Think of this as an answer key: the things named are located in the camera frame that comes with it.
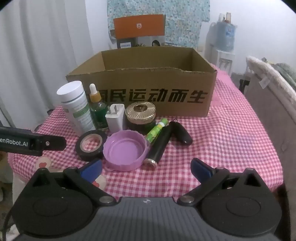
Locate pink checked tablecloth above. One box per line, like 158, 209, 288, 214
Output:
8, 65, 285, 193

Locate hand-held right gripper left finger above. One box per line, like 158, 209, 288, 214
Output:
30, 159, 117, 206

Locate black key fob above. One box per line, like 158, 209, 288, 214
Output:
169, 120, 193, 145

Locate bottles on water jug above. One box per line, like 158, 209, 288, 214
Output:
218, 12, 232, 24

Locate round apple sticker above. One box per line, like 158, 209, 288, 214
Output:
36, 156, 53, 171
92, 176, 107, 189

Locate blue water jug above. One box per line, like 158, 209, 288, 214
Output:
215, 21, 237, 53

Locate printed carton with orange flap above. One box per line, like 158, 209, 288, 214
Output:
110, 14, 166, 49

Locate white water dispenser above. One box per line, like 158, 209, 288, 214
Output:
209, 45, 235, 77

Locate brown cardboard box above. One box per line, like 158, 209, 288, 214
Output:
65, 46, 218, 117

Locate purple plastic lid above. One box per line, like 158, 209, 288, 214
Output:
103, 130, 149, 172

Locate green dropper bottle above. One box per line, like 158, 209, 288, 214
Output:
89, 83, 110, 130

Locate floral hanging cloth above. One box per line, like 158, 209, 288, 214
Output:
107, 0, 211, 47

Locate grey blanket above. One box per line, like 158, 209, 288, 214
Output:
275, 62, 296, 87

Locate black cylinder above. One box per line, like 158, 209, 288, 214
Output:
143, 127, 173, 169

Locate white curtain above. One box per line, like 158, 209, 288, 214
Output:
0, 9, 91, 131

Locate white fluffy blanket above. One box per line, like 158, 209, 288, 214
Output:
246, 56, 296, 103

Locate white charger plug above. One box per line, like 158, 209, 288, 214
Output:
105, 104, 126, 133

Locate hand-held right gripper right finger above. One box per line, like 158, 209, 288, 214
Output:
179, 158, 262, 206

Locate brown sofa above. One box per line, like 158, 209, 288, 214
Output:
245, 72, 296, 188

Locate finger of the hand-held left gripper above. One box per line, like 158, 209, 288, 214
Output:
29, 136, 67, 156

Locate white plastic bottle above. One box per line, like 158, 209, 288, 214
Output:
57, 81, 96, 137

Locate black tape roll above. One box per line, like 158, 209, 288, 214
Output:
75, 130, 108, 162

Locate green printed tube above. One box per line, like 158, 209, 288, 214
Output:
145, 118, 169, 145

